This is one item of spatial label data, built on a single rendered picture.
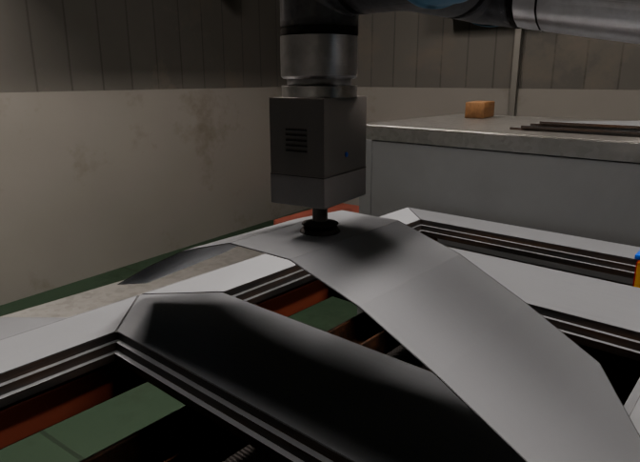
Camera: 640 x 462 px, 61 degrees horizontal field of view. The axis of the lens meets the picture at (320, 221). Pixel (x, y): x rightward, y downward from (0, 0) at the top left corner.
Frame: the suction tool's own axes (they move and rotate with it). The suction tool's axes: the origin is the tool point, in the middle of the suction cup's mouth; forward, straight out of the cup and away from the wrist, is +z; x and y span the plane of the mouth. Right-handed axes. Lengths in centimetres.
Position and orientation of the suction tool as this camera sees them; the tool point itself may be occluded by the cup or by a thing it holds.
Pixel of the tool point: (320, 242)
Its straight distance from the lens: 58.2
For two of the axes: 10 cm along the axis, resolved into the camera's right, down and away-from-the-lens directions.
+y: -5.3, 2.1, -8.2
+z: 0.0, 9.7, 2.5
